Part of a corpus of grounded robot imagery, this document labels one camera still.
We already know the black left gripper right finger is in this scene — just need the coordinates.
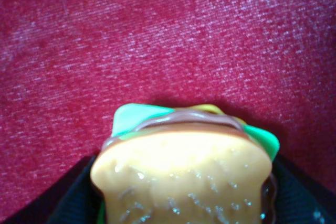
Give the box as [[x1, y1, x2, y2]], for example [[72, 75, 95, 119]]
[[261, 155, 335, 223]]

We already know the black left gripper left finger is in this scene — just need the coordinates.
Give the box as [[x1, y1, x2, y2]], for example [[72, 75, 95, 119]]
[[2, 156, 101, 223]]

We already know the toy hamburger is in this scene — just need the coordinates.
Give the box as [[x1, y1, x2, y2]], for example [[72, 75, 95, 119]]
[[90, 104, 280, 223]]

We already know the red table cloth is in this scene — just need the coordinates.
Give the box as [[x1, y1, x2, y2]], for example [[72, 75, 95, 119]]
[[1, 0, 335, 223]]

